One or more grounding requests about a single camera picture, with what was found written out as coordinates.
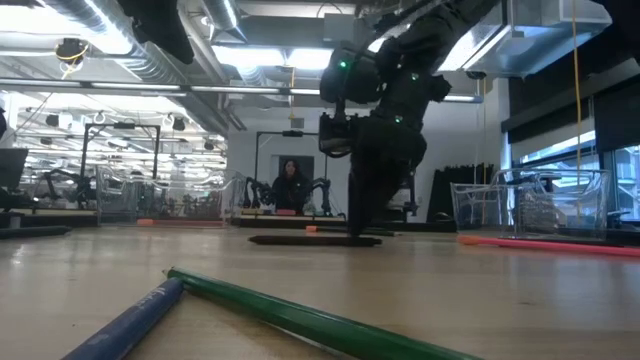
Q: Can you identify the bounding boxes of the black yellow cable reel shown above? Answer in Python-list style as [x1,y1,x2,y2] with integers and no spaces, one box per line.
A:
[53,37,91,67]

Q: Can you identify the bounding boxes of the background workbench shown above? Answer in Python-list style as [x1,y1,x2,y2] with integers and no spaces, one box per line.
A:
[234,207,347,229]

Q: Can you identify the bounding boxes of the red pencil orange eraser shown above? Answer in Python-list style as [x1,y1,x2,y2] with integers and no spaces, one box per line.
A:
[136,218,226,228]

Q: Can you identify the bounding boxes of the green pencil orange eraser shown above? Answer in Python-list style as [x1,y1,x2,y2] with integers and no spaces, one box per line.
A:
[162,267,484,360]

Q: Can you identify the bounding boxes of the black pencil orange eraser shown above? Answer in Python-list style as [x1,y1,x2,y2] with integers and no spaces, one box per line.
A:
[305,225,401,238]

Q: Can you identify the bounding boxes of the blue crayon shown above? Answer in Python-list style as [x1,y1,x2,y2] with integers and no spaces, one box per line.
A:
[59,277,186,360]

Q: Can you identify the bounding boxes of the black table frame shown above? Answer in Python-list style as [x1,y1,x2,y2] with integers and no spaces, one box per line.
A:
[0,219,640,247]

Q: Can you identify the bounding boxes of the yellow hanging cord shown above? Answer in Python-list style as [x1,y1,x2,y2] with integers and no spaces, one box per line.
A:
[571,0,585,221]

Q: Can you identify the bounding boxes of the black monitor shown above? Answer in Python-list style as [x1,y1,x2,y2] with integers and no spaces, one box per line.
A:
[0,147,30,191]

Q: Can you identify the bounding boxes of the silver ventilation duct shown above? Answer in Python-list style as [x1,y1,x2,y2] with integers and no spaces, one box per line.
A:
[439,0,614,80]

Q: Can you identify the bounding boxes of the clear plastic bin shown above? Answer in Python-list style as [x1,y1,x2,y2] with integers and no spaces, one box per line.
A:
[94,166,247,229]
[448,168,612,242]

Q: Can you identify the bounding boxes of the pink pencil orange eraser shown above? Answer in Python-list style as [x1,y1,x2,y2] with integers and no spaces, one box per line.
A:
[457,234,640,259]

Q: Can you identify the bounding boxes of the black gantry frame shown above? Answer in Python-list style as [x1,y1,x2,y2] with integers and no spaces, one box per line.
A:
[81,123,162,211]
[253,130,330,211]

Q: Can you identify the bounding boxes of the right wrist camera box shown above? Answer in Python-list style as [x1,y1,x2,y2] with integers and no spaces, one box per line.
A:
[318,112,362,159]

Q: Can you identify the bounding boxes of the person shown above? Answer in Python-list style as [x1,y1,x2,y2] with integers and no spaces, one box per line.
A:
[271,158,315,214]

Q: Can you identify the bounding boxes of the black equipment cart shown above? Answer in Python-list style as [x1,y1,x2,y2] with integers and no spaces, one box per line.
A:
[394,169,420,221]

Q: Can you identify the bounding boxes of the black folding panels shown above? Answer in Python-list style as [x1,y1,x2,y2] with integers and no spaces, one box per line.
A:
[430,163,497,225]

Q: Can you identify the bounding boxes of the black pen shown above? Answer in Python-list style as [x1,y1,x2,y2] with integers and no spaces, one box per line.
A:
[248,235,384,248]

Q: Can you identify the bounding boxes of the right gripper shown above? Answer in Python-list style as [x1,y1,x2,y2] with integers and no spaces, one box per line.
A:
[347,112,430,237]

